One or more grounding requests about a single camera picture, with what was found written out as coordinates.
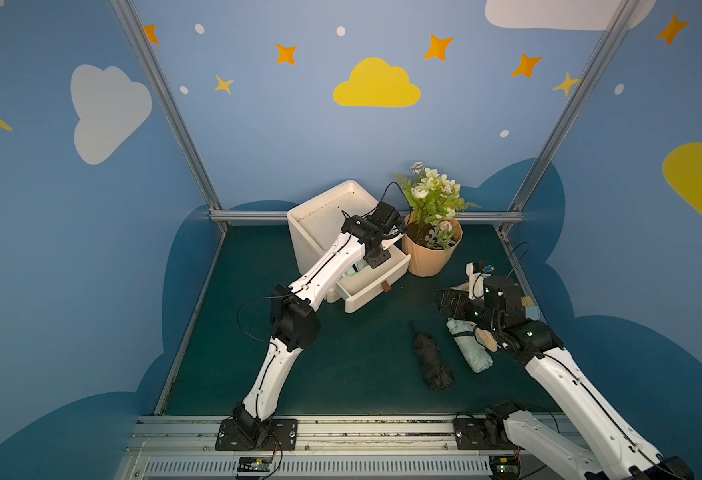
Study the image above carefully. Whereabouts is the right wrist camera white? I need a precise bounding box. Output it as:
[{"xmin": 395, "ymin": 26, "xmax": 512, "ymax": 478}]
[{"xmin": 466, "ymin": 261, "xmax": 495, "ymax": 300}]

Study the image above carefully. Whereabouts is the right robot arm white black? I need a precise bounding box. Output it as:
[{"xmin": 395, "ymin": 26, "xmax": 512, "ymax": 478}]
[{"xmin": 436, "ymin": 274, "xmax": 694, "ymax": 479}]

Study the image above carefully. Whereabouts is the mint green umbrella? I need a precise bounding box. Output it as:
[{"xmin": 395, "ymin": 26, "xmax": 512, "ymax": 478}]
[
  {"xmin": 343, "ymin": 259, "xmax": 369, "ymax": 278},
  {"xmin": 446, "ymin": 318, "xmax": 493, "ymax": 373}
]

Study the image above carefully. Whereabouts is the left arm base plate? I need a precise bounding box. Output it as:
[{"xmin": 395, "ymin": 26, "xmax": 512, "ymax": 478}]
[{"xmin": 214, "ymin": 417, "xmax": 299, "ymax": 451}]

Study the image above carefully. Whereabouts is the circuit board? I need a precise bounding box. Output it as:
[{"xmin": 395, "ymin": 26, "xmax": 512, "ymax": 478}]
[
  {"xmin": 236, "ymin": 457, "xmax": 271, "ymax": 475},
  {"xmin": 489, "ymin": 456, "xmax": 521, "ymax": 480}
]

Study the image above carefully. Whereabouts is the white drawer cabinet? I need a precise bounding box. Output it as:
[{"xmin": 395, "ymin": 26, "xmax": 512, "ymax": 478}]
[{"xmin": 287, "ymin": 180, "xmax": 378, "ymax": 303}]

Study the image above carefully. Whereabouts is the white drawer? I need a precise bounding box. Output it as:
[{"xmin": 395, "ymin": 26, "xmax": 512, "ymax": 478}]
[{"xmin": 331, "ymin": 246, "xmax": 411, "ymax": 313}]

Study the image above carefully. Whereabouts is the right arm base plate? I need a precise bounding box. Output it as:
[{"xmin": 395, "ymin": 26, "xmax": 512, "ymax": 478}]
[{"xmin": 453, "ymin": 416, "xmax": 509, "ymax": 451}]

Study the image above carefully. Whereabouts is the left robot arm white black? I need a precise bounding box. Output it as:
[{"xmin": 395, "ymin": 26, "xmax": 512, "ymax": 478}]
[{"xmin": 232, "ymin": 202, "xmax": 405, "ymax": 447}]

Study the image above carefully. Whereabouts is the black folded umbrella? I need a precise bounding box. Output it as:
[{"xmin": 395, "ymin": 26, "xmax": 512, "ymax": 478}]
[{"xmin": 408, "ymin": 321, "xmax": 454, "ymax": 391}]

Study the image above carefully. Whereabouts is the beige work glove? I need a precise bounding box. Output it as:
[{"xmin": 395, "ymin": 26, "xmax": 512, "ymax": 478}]
[{"xmin": 450, "ymin": 283, "xmax": 499, "ymax": 352}]

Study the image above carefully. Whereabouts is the right circuit board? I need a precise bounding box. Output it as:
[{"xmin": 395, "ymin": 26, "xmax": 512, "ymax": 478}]
[{"xmin": 489, "ymin": 456, "xmax": 521, "ymax": 480}]

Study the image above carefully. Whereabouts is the potted artificial flower plant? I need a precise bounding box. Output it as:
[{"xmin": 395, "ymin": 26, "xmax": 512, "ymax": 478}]
[{"xmin": 396, "ymin": 162, "xmax": 477, "ymax": 278}]

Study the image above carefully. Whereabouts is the aluminium frame back rail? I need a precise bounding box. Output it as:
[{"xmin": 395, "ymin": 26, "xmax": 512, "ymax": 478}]
[{"xmin": 209, "ymin": 209, "xmax": 524, "ymax": 224}]

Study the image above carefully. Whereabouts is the left circuit board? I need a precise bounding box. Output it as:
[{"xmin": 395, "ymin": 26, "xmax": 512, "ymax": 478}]
[{"xmin": 236, "ymin": 457, "xmax": 271, "ymax": 475}]

